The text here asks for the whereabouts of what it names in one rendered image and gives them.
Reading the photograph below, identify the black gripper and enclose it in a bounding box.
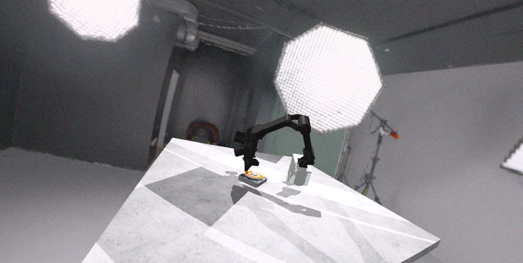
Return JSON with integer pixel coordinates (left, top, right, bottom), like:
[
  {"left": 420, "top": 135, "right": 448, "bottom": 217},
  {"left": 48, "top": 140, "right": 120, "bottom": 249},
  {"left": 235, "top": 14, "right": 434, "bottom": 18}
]
[{"left": 242, "top": 145, "right": 259, "bottom": 172}]

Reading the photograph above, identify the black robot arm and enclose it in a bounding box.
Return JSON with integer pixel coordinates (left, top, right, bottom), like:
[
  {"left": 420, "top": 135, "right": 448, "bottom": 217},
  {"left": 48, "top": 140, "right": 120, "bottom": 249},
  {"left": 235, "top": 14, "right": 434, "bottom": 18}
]
[{"left": 234, "top": 114, "right": 315, "bottom": 168}]

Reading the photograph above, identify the orange round plate with holes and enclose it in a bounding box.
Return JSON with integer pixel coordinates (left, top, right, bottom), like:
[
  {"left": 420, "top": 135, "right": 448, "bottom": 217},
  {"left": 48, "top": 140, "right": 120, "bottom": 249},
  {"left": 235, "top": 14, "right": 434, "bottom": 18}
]
[{"left": 245, "top": 171, "right": 263, "bottom": 180}]

